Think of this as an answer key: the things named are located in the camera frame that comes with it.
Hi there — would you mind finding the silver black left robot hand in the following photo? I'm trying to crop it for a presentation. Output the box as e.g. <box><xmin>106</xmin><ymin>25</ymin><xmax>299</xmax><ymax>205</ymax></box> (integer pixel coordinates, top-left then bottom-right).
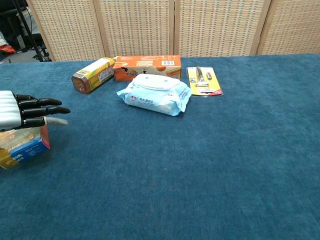
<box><xmin>0</xmin><ymin>90</ymin><xmax>71</xmax><ymax>132</ymax></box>

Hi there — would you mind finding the small yellow and blue box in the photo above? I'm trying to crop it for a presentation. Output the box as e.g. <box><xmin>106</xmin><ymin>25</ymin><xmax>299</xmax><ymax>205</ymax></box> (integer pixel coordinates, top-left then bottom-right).
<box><xmin>0</xmin><ymin>124</ymin><xmax>51</xmax><ymax>170</ymax></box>

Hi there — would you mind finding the long orange carton box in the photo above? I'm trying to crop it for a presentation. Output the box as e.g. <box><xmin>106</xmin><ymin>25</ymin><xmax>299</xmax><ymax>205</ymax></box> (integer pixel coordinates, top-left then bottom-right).
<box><xmin>113</xmin><ymin>55</ymin><xmax>182</xmax><ymax>82</ymax></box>

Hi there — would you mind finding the orange red bag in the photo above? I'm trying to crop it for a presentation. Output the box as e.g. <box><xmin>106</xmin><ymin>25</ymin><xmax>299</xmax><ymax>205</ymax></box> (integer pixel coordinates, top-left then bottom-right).
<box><xmin>0</xmin><ymin>44</ymin><xmax>16</xmax><ymax>55</ymax></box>

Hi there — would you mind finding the black tripod stand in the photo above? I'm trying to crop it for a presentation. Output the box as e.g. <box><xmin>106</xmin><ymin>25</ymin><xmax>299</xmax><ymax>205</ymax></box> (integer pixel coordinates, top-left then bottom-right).
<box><xmin>12</xmin><ymin>0</ymin><xmax>52</xmax><ymax>63</ymax></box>

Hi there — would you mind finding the black office chair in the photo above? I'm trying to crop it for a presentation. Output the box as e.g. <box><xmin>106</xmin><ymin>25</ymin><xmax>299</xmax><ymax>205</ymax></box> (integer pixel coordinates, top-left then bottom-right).
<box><xmin>0</xmin><ymin>4</ymin><xmax>33</xmax><ymax>53</ymax></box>

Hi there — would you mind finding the yellow labelled drink bottle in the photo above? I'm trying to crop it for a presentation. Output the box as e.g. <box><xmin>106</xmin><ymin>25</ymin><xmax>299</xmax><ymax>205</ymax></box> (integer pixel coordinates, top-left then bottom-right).
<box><xmin>71</xmin><ymin>56</ymin><xmax>120</xmax><ymax>95</ymax></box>

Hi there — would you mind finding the woven folding screen panel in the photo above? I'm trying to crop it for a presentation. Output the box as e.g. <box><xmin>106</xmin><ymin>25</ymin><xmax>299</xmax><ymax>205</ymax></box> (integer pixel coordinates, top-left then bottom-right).
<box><xmin>93</xmin><ymin>0</ymin><xmax>176</xmax><ymax>58</ymax></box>
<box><xmin>256</xmin><ymin>0</ymin><xmax>320</xmax><ymax>56</ymax></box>
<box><xmin>26</xmin><ymin>0</ymin><xmax>106</xmax><ymax>62</ymax></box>
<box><xmin>173</xmin><ymin>0</ymin><xmax>272</xmax><ymax>58</ymax></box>

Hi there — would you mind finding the light blue wet wipes pack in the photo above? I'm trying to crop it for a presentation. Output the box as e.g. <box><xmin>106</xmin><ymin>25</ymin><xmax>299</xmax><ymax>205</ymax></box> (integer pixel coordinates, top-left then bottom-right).
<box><xmin>116</xmin><ymin>73</ymin><xmax>193</xmax><ymax>117</ymax></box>

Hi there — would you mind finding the blue carpet table cover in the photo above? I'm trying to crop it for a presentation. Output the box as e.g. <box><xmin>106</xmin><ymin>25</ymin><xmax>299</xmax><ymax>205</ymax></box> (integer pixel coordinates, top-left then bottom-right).
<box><xmin>0</xmin><ymin>53</ymin><xmax>320</xmax><ymax>240</ymax></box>

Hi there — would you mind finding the razor in blister pack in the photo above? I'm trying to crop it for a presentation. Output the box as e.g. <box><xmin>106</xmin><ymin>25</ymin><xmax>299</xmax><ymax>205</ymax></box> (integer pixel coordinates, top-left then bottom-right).
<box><xmin>186</xmin><ymin>66</ymin><xmax>224</xmax><ymax>97</ymax></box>

